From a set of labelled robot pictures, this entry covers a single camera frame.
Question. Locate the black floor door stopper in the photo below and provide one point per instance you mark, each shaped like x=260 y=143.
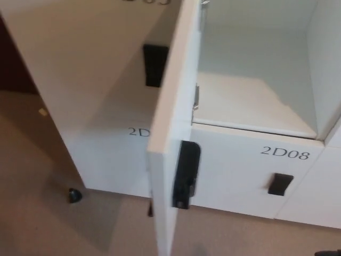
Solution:
x=74 y=196

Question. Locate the black door lock box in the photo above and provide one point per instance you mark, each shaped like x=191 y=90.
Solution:
x=186 y=173

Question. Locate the metal door hinge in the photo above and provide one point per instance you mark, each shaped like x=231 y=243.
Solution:
x=196 y=97

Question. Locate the white locker cabinet unit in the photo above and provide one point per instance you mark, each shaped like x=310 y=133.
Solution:
x=253 y=53

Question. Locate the small yellow floor scrap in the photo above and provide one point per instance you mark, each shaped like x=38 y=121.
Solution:
x=42 y=111

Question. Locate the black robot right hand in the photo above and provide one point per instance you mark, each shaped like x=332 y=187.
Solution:
x=329 y=253

